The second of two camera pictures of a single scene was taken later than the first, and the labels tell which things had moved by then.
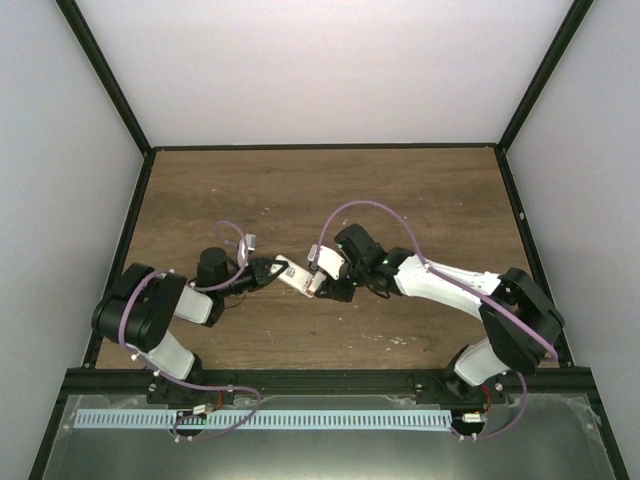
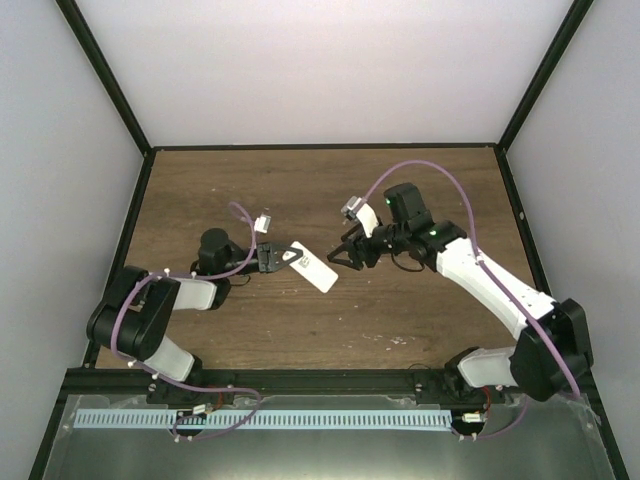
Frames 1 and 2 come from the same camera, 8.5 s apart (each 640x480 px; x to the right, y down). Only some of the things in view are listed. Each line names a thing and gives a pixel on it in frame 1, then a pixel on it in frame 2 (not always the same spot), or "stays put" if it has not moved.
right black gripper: (330, 288) to (356, 249)
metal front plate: (535, 437) stays put
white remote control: (280, 257) to (316, 269)
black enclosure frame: (93, 380) stays put
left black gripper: (259, 272) to (270, 249)
